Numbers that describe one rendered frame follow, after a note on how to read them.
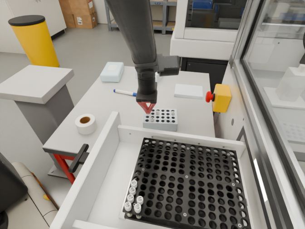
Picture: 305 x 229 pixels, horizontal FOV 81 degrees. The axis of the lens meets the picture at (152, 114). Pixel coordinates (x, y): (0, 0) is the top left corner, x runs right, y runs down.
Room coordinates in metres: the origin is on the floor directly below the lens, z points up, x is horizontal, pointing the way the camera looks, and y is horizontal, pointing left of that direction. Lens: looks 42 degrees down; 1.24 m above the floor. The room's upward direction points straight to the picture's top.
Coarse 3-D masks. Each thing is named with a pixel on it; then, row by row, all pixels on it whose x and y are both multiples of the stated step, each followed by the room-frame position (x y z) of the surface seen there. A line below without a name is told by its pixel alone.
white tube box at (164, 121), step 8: (144, 112) 0.51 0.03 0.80; (152, 112) 0.51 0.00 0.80; (160, 112) 0.51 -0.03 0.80; (168, 112) 0.51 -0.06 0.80; (176, 112) 0.51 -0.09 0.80; (144, 120) 0.46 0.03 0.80; (160, 120) 0.46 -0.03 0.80; (168, 120) 0.47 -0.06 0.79; (176, 120) 0.46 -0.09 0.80; (152, 128) 0.45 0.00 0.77; (160, 128) 0.45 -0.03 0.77; (168, 128) 0.45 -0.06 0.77; (176, 128) 0.44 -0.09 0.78
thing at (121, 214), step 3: (132, 171) 0.23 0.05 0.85; (132, 174) 0.22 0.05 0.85; (129, 180) 0.21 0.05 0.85; (129, 183) 0.20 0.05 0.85; (237, 183) 0.20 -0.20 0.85; (126, 192) 0.18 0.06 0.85; (126, 195) 0.17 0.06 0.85; (123, 201) 0.16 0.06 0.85; (123, 204) 0.15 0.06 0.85; (120, 210) 0.14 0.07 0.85; (120, 213) 0.14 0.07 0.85; (123, 213) 0.14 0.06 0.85; (120, 216) 0.13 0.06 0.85; (123, 216) 0.13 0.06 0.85; (123, 219) 0.13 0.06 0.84
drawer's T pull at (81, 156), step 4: (84, 144) 0.26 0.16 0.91; (88, 144) 0.26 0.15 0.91; (84, 148) 0.25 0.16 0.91; (88, 148) 0.26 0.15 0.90; (80, 152) 0.24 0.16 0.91; (84, 152) 0.24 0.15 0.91; (88, 152) 0.24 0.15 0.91; (76, 156) 0.23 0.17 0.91; (80, 156) 0.23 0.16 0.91; (84, 156) 0.23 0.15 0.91; (76, 160) 0.22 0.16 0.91; (80, 160) 0.22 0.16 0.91; (84, 160) 0.22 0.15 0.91; (72, 164) 0.21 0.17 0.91; (76, 164) 0.21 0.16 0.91; (72, 168) 0.20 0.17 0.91; (76, 168) 0.21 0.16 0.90; (72, 172) 0.19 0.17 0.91
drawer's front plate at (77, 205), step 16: (112, 112) 0.36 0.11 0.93; (112, 128) 0.31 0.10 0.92; (96, 144) 0.25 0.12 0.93; (112, 144) 0.29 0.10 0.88; (96, 160) 0.21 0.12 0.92; (80, 176) 0.17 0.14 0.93; (96, 176) 0.20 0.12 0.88; (80, 192) 0.15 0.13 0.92; (96, 192) 0.18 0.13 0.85; (64, 208) 0.12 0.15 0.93; (80, 208) 0.13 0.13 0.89; (64, 224) 0.09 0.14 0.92
